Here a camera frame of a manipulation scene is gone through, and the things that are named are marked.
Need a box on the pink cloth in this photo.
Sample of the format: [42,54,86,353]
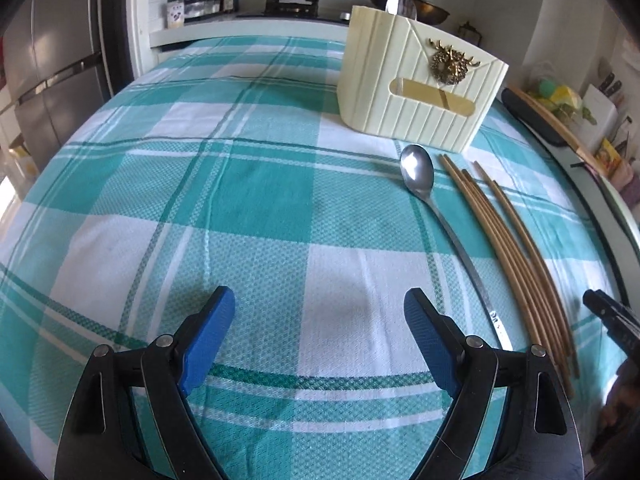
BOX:
[612,160,638,193]

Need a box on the long steel spoon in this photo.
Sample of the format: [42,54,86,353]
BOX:
[400,144,513,352]

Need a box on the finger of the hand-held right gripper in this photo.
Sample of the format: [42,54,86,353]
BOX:
[582,288,640,358]

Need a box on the black gas stove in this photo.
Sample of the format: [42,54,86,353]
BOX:
[235,0,351,23]

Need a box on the person's right hand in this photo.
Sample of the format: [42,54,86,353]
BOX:
[602,355,640,441]

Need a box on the yellow packet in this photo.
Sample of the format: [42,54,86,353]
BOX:
[597,137,623,176]

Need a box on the cream ribbed utensil holder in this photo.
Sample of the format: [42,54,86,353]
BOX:
[336,5,511,155]

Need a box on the wooden chopstick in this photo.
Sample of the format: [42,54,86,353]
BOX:
[439,154,573,401]
[461,169,576,381]
[449,161,575,391]
[474,160,581,378]
[487,180,571,361]

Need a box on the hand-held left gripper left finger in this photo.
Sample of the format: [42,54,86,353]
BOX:
[55,285,237,480]

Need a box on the stainless steel refrigerator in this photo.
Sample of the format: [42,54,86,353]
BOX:
[0,0,113,181]

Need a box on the wooden cutting board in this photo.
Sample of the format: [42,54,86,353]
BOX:
[510,85,608,176]

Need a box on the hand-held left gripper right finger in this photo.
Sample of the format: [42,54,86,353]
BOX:
[402,287,586,480]

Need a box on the white knife block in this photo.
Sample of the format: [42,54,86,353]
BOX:
[582,82,621,146]

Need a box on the teal checked tablecloth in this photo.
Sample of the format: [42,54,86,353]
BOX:
[0,35,626,480]

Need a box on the seasoning rack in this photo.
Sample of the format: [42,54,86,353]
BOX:
[182,0,238,20]

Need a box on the yellow green bag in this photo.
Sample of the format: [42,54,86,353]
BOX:
[530,77,586,116]

